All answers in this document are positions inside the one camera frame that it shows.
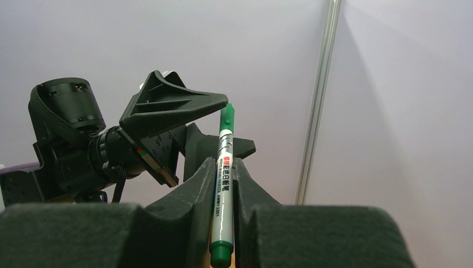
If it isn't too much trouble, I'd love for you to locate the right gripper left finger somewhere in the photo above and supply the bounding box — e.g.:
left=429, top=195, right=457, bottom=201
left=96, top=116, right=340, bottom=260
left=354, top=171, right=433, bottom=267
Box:
left=1, top=158, right=215, bottom=267

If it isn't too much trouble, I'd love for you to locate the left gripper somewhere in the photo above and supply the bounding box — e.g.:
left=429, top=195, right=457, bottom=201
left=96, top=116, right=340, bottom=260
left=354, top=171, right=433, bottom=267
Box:
left=118, top=80, right=256, bottom=188

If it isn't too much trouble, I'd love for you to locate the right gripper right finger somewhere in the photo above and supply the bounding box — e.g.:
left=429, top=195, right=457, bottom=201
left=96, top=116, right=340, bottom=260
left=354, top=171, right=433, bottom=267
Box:
left=233, top=159, right=415, bottom=267

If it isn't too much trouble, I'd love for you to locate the green marker cap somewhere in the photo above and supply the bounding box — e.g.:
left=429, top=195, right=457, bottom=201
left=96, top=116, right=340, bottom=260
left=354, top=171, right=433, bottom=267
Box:
left=219, top=103, right=235, bottom=133

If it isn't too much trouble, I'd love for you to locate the green whiteboard marker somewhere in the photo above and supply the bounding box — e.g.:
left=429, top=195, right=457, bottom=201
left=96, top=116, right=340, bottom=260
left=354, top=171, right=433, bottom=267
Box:
left=209, top=103, right=236, bottom=268

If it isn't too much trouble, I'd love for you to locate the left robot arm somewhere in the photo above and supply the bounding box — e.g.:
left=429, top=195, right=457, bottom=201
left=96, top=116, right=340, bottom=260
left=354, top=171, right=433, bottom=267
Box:
left=1, top=70, right=228, bottom=207

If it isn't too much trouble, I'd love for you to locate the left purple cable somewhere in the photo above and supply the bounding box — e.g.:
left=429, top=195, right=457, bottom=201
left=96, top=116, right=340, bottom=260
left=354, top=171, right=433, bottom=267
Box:
left=0, top=161, right=41, bottom=176

